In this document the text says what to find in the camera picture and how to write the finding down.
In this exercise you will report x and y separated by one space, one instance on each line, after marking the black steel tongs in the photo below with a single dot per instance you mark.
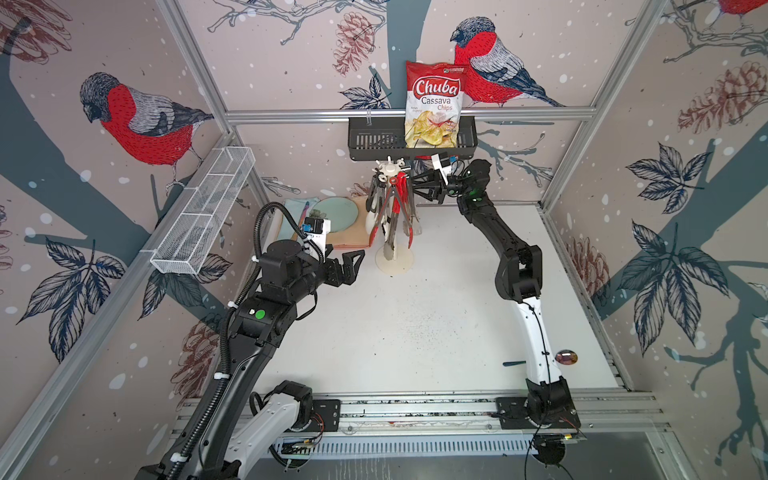
375 195

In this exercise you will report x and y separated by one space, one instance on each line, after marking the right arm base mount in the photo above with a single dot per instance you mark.
513 413

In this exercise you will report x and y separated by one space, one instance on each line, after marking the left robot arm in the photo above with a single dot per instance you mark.
211 445

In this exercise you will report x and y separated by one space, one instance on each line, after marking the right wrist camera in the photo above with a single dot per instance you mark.
448 169

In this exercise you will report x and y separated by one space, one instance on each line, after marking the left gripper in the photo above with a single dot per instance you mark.
349 272

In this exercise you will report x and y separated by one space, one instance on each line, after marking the light green plate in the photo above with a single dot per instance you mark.
341 212

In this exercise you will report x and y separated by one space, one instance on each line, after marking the dark wall basket shelf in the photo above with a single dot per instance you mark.
383 137

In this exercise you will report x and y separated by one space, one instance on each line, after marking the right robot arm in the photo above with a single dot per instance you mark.
518 278

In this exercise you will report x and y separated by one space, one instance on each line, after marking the red steel tongs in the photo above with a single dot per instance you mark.
399 180

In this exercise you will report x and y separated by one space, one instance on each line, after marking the cream utensil rack stand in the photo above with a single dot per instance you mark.
404 259

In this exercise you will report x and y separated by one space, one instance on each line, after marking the iridescent spoon dark handle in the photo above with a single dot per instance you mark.
564 357

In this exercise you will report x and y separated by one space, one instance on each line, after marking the red packet under basket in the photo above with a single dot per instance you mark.
450 158

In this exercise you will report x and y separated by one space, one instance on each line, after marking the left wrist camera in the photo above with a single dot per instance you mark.
316 230

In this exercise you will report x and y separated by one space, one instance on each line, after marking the white wire mesh shelf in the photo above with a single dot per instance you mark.
190 239

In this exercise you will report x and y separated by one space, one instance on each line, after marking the orange cutting board mat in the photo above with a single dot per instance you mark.
356 236

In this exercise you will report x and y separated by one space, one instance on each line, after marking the teal cloth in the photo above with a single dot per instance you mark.
294 207

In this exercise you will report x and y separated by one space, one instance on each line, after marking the pink handled utensil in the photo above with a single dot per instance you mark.
305 211

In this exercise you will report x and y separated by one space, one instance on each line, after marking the Chuba cassava chips bag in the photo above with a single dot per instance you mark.
434 99

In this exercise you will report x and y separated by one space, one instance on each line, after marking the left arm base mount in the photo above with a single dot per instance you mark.
318 415

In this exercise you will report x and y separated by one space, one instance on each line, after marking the thin red handled tongs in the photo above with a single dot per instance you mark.
391 240

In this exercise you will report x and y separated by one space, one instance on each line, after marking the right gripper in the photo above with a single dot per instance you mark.
436 193

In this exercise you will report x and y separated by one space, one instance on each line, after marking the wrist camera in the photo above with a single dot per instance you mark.
448 169
316 230

